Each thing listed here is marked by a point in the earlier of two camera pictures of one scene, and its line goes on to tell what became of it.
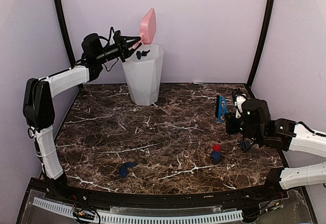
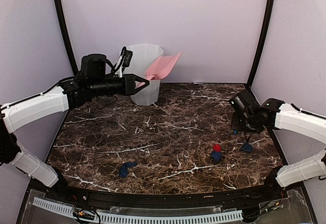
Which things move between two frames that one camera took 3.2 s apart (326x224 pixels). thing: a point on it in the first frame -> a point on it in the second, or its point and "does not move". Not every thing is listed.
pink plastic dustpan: (148, 25) -> (161, 67)
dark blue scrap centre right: (216, 156) does not move
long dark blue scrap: (123, 171) does not move
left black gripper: (124, 48) -> (129, 87)
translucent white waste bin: (143, 76) does not move
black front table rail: (157, 200) does not move
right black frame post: (270, 3) does not move
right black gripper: (231, 129) -> (235, 124)
